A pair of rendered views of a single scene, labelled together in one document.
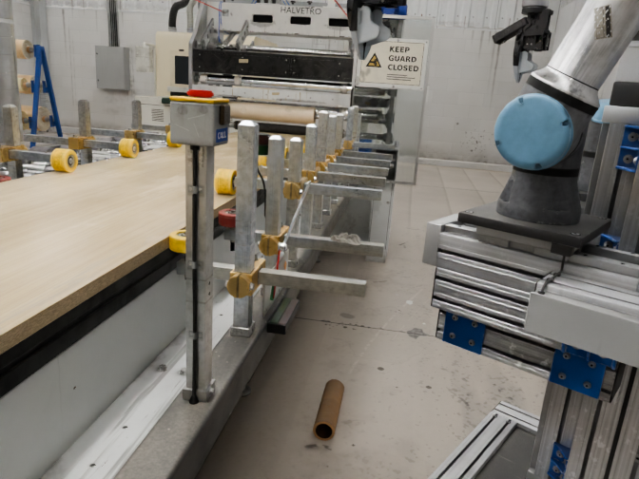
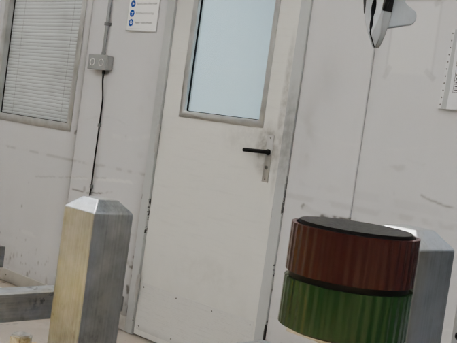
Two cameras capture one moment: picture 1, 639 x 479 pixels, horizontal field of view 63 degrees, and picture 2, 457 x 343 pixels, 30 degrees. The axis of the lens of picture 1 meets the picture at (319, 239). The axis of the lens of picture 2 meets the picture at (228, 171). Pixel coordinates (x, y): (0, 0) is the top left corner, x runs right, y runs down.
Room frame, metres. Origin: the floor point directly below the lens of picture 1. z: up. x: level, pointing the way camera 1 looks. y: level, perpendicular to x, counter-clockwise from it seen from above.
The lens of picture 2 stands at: (1.17, 0.53, 1.16)
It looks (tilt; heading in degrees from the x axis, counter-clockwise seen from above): 3 degrees down; 305
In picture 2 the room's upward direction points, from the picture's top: 8 degrees clockwise
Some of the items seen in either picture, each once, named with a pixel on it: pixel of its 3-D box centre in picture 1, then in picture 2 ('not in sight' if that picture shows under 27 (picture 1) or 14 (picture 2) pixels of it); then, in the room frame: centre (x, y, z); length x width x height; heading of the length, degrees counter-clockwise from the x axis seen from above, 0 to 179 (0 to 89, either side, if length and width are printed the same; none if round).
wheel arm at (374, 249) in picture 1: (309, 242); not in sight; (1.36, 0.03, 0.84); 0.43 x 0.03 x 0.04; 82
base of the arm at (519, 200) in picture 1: (541, 190); not in sight; (1.00, -0.42, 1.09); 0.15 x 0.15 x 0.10
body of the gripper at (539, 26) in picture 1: (532, 30); not in sight; (1.71, -0.60, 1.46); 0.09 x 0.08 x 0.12; 51
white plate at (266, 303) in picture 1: (277, 280); not in sight; (1.30, 0.10, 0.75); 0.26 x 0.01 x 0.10; 172
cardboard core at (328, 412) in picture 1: (329, 408); not in sight; (1.81, -0.09, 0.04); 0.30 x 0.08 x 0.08; 172
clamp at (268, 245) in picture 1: (273, 239); not in sight; (1.36, 0.12, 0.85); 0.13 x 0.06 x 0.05; 172
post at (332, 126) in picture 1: (328, 169); not in sight; (2.33, -0.02, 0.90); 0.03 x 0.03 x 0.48; 82
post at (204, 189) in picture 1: (199, 277); not in sight; (0.83, 0.20, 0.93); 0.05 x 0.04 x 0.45; 172
